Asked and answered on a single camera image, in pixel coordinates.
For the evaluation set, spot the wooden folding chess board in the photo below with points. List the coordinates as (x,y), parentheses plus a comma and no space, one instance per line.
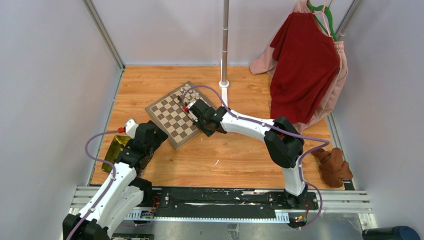
(167,113)

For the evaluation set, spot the pink garment on hanger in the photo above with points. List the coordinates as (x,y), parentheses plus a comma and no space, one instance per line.
(266,64)

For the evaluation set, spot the white stand base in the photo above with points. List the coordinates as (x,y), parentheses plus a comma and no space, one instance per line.
(224,92)

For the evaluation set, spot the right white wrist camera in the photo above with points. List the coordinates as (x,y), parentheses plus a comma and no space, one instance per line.
(189,107)

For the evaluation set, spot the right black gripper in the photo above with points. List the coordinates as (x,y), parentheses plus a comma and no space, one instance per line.
(198,122)

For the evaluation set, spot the aluminium rail frame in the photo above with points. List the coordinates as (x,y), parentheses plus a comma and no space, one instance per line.
(343,215)

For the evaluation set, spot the brown crumpled cloth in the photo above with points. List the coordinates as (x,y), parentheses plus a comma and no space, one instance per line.
(333,168)

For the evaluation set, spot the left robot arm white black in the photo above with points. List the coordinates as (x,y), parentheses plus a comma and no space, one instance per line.
(123,190)

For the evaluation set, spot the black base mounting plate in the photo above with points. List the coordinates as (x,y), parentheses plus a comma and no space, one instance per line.
(221,203)

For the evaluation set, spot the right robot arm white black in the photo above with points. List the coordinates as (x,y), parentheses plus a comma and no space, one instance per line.
(282,141)

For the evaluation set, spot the gold metal tray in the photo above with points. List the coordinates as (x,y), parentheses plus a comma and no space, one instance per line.
(117,144)

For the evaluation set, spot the dark blue bottle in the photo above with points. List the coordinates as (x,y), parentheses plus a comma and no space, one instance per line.
(391,233)

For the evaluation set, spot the red shirt on hanger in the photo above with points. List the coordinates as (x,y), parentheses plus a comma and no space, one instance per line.
(307,63)

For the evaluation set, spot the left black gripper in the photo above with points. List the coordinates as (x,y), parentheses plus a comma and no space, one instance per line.
(159,137)

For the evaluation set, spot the green clothes hanger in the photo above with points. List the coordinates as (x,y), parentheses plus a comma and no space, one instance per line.
(324,18)

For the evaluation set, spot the grey metal stand pole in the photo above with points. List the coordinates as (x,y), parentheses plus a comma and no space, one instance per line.
(225,30)

